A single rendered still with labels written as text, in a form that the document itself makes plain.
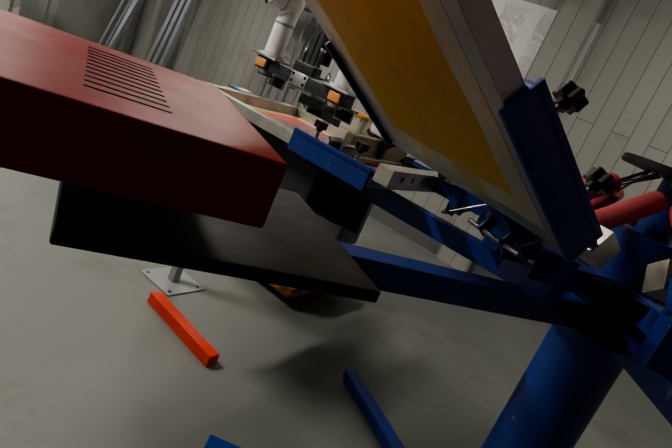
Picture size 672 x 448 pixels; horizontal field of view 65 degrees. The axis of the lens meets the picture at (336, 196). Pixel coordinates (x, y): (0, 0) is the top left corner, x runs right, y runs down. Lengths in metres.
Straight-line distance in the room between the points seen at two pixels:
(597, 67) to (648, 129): 0.62
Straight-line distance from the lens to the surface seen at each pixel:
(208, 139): 0.62
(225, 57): 6.61
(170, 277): 2.65
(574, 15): 4.85
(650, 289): 0.96
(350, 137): 1.64
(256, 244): 0.80
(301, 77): 2.50
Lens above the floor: 1.24
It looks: 13 degrees down
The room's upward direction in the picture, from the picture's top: 24 degrees clockwise
